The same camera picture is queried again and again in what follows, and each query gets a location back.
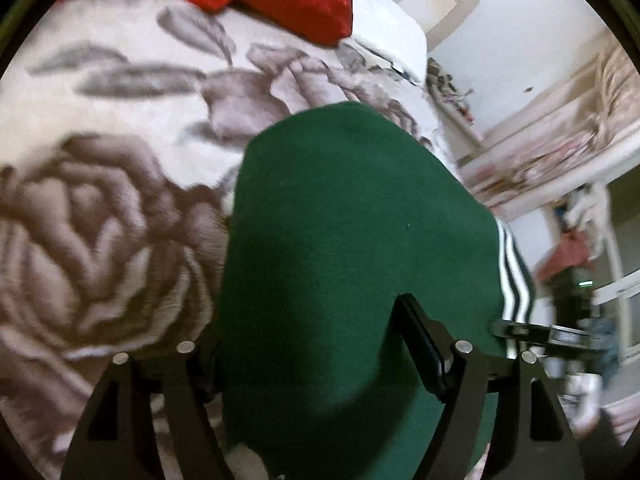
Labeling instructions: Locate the white pillow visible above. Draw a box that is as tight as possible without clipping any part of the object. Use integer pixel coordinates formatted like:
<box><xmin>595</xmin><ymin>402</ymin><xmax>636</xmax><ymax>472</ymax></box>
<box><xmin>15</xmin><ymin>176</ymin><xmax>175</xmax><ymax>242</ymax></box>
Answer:
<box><xmin>349</xmin><ymin>0</ymin><xmax>429</xmax><ymax>83</ymax></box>

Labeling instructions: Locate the teal garment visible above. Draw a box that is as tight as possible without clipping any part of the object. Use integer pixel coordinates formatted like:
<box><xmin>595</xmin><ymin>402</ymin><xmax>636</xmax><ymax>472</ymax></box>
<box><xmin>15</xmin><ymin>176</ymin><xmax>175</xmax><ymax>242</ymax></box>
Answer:
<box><xmin>589</xmin><ymin>316</ymin><xmax>622</xmax><ymax>377</ymax></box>

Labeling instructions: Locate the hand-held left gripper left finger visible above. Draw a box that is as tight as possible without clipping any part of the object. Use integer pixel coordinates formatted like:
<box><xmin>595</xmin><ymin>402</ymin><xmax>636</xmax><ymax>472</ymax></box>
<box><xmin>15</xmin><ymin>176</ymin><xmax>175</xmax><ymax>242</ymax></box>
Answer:
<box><xmin>60</xmin><ymin>330</ymin><xmax>236</xmax><ymax>480</ymax></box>

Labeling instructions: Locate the pink floral curtain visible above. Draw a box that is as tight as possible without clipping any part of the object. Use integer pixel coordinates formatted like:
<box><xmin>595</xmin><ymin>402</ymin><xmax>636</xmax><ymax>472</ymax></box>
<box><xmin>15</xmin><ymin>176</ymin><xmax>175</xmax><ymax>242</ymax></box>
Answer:
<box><xmin>459</xmin><ymin>42</ymin><xmax>640</xmax><ymax>208</ymax></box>

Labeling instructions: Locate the floral bed blanket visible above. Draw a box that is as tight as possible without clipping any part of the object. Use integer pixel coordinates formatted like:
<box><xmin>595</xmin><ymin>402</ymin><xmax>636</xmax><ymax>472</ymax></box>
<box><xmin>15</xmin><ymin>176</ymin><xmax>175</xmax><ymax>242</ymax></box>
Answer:
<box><xmin>0</xmin><ymin>0</ymin><xmax>453</xmax><ymax>480</ymax></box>

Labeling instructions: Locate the white plush garment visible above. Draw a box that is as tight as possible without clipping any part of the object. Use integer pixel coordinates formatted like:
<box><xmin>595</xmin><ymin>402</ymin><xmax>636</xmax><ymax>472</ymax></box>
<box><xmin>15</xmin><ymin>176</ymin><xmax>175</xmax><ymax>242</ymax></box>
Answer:
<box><xmin>564</xmin><ymin>185</ymin><xmax>609</xmax><ymax>233</ymax></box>

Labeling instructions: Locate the white nightstand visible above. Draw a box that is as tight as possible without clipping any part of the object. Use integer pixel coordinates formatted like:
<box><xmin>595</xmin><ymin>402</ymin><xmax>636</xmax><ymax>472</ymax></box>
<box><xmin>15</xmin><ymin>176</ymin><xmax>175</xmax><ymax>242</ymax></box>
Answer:
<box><xmin>426</xmin><ymin>57</ymin><xmax>478</xmax><ymax>128</ymax></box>

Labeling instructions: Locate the green varsity jacket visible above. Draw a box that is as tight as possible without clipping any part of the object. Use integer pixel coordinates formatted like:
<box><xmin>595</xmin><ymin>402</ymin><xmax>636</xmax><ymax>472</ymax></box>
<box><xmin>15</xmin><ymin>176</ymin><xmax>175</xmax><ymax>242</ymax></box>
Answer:
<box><xmin>215</xmin><ymin>101</ymin><xmax>538</xmax><ymax>480</ymax></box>

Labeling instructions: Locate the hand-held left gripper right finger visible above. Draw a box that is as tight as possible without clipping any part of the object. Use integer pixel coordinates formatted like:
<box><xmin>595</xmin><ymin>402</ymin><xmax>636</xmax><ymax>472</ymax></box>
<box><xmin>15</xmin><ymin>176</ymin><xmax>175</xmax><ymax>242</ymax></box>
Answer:
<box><xmin>392</xmin><ymin>294</ymin><xmax>586</xmax><ymax>480</ymax></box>

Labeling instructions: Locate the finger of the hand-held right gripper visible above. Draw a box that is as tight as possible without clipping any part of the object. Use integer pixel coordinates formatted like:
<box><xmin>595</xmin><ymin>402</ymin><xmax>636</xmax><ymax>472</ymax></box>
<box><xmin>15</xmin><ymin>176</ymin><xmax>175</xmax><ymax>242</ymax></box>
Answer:
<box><xmin>490</xmin><ymin>319</ymin><xmax>593</xmax><ymax>347</ymax></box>

